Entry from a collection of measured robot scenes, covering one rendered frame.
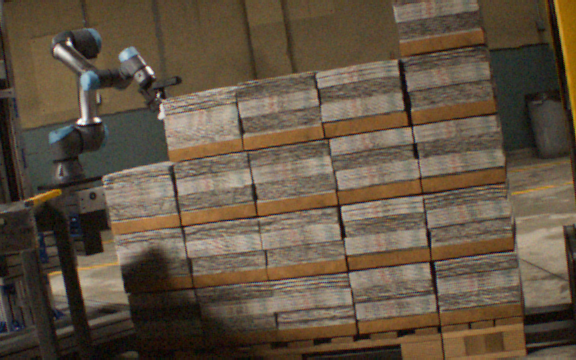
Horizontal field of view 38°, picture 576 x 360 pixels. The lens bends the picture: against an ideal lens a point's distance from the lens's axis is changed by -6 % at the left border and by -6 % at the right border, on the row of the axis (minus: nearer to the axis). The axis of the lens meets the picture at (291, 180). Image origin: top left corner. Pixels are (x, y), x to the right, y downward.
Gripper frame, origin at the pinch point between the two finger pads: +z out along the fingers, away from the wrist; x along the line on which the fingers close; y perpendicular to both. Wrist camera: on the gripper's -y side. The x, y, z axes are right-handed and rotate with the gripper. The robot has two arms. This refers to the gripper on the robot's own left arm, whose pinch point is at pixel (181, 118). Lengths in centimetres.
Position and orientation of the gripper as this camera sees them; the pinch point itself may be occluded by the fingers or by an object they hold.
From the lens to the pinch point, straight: 329.4
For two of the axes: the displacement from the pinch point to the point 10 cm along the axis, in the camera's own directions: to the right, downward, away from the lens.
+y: -7.5, 6.0, 2.8
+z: 6.1, 7.9, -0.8
